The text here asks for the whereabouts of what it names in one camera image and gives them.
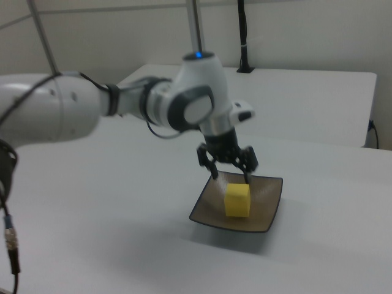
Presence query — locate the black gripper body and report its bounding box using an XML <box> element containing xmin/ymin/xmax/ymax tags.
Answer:
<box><xmin>202</xmin><ymin>127</ymin><xmax>245</xmax><ymax>165</ymax></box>

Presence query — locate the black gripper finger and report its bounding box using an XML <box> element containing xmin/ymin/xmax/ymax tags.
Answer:
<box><xmin>235</xmin><ymin>146</ymin><xmax>259</xmax><ymax>185</ymax></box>
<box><xmin>197</xmin><ymin>145</ymin><xmax>219</xmax><ymax>180</ymax></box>

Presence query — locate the yellow cube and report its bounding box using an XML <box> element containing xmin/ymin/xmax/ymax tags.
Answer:
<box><xmin>224</xmin><ymin>183</ymin><xmax>252</xmax><ymax>219</ymax></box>

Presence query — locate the square brown ceramic plate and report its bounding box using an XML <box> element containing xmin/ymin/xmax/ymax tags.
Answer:
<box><xmin>189</xmin><ymin>172</ymin><xmax>284</xmax><ymax>234</ymax></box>

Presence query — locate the white side table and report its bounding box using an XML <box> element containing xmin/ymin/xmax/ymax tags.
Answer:
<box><xmin>117</xmin><ymin>63</ymin><xmax>378</xmax><ymax>149</ymax></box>

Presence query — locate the black camera stand pole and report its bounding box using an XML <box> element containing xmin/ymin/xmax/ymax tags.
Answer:
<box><xmin>236</xmin><ymin>0</ymin><xmax>255</xmax><ymax>75</ymax></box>

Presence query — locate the vertical aluminium frame post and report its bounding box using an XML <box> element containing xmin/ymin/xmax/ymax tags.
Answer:
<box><xmin>186</xmin><ymin>0</ymin><xmax>205</xmax><ymax>55</ymax></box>

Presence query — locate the black cable at table side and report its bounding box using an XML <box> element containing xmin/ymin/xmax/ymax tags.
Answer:
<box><xmin>368</xmin><ymin>119</ymin><xmax>380</xmax><ymax>149</ymax></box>

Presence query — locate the slanted aluminium frame post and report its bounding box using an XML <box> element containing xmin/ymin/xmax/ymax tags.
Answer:
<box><xmin>25</xmin><ymin>0</ymin><xmax>61</xmax><ymax>76</ymax></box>

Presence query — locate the black cable with metal connector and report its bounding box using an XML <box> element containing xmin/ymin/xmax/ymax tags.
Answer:
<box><xmin>0</xmin><ymin>138</ymin><xmax>23</xmax><ymax>294</ymax></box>

